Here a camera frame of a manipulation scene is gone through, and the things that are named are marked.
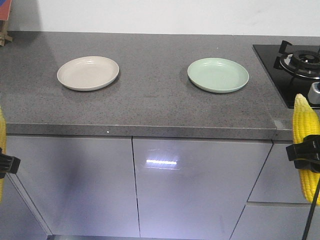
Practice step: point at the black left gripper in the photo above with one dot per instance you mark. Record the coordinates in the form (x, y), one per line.
(8, 164)

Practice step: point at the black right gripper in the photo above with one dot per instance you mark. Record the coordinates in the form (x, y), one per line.
(305, 155)

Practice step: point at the orange-yellow corn cob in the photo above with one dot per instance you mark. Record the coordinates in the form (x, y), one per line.
(3, 142)

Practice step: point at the bright yellow corn cob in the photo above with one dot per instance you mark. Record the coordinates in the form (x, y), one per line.
(305, 122)

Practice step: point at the grey base cabinets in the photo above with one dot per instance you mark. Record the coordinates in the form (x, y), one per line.
(199, 189)

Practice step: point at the black gas stove top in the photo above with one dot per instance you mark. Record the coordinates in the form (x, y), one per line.
(291, 68)

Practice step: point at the wooden rack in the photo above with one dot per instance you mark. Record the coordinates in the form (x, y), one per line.
(5, 9)

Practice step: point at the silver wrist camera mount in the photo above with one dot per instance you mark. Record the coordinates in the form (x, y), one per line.
(314, 93)

